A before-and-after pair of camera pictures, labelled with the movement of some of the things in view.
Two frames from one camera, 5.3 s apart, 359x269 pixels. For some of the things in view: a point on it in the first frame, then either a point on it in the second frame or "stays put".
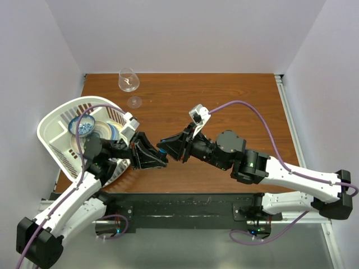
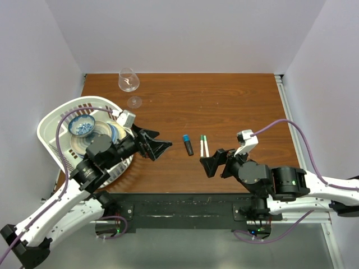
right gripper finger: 173,149 to 210,167
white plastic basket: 54,132 stays put
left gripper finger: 153,163 to 158,148
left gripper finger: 146,145 to 150,134
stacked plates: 104,130 stays put
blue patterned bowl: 86,124 stays put
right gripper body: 194,148 to 231,162
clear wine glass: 128,81 stays put
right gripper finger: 174,142 to 211,163
